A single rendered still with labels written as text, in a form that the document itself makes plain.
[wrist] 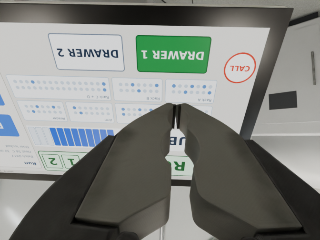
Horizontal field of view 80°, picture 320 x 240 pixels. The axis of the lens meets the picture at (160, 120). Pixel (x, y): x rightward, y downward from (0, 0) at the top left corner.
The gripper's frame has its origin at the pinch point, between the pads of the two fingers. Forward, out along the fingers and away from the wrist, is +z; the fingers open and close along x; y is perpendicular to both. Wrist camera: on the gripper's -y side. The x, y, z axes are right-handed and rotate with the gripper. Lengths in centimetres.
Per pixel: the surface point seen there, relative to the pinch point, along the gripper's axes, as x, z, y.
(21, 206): -61, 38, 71
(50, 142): -20.4, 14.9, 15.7
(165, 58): -0.9, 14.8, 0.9
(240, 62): 8.9, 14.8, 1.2
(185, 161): 3.3, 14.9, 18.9
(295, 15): 106, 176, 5
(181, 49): 1.1, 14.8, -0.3
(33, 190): -59, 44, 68
